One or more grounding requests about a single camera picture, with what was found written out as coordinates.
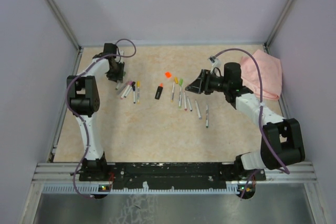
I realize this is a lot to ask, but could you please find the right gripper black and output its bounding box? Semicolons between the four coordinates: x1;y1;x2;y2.
185;69;229;95

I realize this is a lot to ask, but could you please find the blue cap white marker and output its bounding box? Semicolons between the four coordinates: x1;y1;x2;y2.
186;96;193;112

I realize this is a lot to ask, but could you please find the lime cap white marker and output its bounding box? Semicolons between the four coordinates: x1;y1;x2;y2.
178;85;182;109

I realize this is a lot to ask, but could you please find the yellow cap paint marker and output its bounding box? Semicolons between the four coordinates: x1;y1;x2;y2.
136;81;140;104

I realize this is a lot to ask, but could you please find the pink cap paint marker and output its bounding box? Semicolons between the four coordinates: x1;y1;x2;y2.
183;92;187;111

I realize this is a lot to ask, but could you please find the dark green cap marker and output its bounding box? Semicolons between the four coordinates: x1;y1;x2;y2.
205;104;209;128

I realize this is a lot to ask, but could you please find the yellow marker pen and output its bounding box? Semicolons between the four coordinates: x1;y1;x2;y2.
170;81;175;102

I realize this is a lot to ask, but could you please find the orange highlighter cap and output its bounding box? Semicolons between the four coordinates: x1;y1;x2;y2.
165;72;172;78

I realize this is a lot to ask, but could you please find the lilac cap paint marker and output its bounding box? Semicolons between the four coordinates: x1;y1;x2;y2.
195;100;202;120

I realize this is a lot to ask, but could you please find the black orange highlighter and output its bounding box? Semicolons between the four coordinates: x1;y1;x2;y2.
154;83;163;100

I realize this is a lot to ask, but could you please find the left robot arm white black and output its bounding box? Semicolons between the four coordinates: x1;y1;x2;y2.
66;43;124;180

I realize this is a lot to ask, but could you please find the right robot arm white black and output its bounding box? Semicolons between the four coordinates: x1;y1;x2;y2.
185;62;305;180

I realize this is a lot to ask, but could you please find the grey transparent pen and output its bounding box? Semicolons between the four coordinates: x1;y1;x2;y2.
117;81;132;94

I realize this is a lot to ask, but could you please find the pink cap white marker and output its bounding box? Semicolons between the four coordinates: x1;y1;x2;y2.
120;81;132;99

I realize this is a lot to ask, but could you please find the black cap white marker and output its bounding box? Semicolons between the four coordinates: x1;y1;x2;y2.
124;81;135;98

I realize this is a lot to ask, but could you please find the small blue cap marker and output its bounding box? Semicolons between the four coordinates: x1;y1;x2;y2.
132;86;137;104

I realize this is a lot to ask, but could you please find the pink cloth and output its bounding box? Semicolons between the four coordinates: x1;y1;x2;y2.
240;49;282;101

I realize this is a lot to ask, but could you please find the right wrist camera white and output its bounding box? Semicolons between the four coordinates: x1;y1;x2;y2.
209;56;222;72

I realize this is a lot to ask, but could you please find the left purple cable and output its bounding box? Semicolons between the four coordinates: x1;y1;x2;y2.
65;38;137;200

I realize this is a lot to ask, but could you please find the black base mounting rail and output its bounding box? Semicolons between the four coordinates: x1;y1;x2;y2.
77;162;266;190

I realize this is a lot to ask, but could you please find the grey slotted cable duct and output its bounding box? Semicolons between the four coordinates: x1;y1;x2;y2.
42;184;239;195

